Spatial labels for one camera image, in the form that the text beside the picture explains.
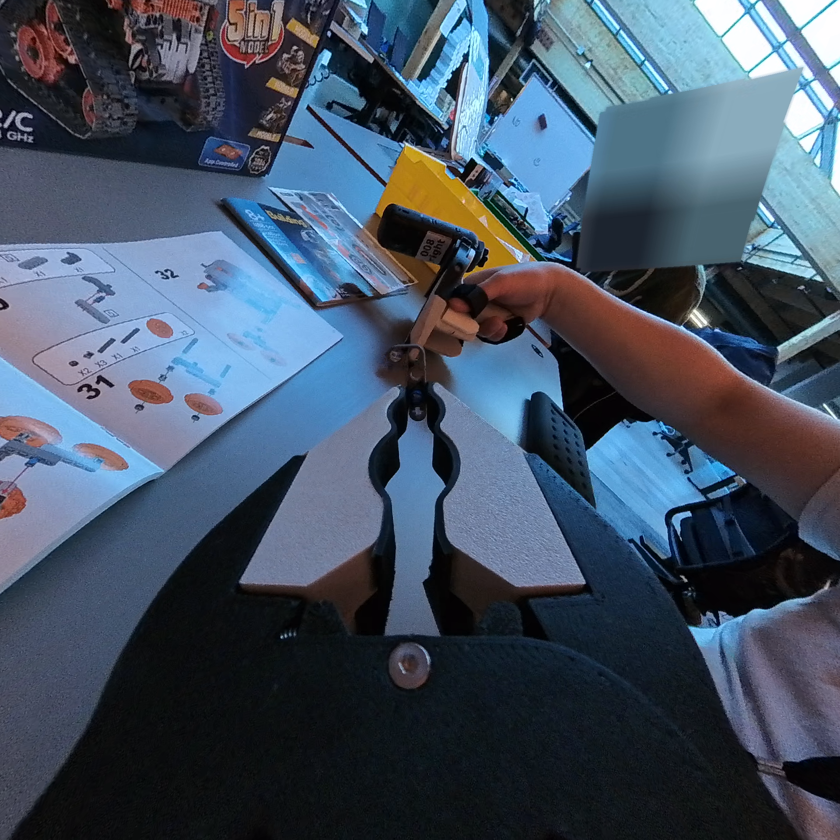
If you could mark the person's right forearm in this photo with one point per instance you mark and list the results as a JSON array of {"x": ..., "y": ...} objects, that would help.
[{"x": 656, "y": 367}]

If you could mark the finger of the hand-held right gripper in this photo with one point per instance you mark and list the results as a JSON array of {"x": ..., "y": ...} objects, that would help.
[{"x": 430, "y": 325}]

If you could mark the green plastic bin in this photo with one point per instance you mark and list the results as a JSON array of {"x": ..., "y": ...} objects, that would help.
[{"x": 515, "y": 226}]

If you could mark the grey desk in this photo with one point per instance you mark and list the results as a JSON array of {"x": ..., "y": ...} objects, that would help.
[{"x": 98, "y": 623}]

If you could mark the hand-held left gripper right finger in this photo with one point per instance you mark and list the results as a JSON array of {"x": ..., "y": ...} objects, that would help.
[{"x": 512, "y": 512}]

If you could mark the blue instruction booklet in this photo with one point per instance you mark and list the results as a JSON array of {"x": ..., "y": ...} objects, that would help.
[{"x": 275, "y": 243}]

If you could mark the perforated black chair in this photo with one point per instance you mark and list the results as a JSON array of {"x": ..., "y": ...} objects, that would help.
[{"x": 558, "y": 439}]

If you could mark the yellow plastic bin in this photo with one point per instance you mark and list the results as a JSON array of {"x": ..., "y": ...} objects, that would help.
[{"x": 426, "y": 184}]

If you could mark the person's right hand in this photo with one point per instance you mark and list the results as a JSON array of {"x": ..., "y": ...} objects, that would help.
[{"x": 518, "y": 292}]

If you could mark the robot kit box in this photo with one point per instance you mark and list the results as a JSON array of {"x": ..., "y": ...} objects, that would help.
[{"x": 164, "y": 79}]

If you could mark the robot sticker sheet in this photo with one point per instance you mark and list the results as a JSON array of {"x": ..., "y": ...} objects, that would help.
[{"x": 348, "y": 243}]

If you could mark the black office chair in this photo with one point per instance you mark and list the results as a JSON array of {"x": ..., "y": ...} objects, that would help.
[{"x": 728, "y": 538}]

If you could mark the whiteboard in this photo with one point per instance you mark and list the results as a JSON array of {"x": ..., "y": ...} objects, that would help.
[{"x": 538, "y": 138}]

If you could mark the navy jacket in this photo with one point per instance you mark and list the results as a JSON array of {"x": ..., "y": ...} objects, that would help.
[{"x": 741, "y": 354}]

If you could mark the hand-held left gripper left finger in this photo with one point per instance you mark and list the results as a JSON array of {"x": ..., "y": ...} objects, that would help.
[{"x": 308, "y": 512}]

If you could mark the open white instruction booklet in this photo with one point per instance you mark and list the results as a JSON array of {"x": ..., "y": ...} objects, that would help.
[{"x": 131, "y": 341}]

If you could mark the grey table with wooden edge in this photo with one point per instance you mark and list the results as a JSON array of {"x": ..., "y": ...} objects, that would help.
[{"x": 354, "y": 138}]

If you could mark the grey holed beam with blue pin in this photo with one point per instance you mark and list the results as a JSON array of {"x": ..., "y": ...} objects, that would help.
[{"x": 401, "y": 353}]

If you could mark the wooden easel board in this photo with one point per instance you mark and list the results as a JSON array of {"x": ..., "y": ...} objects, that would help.
[{"x": 467, "y": 111}]

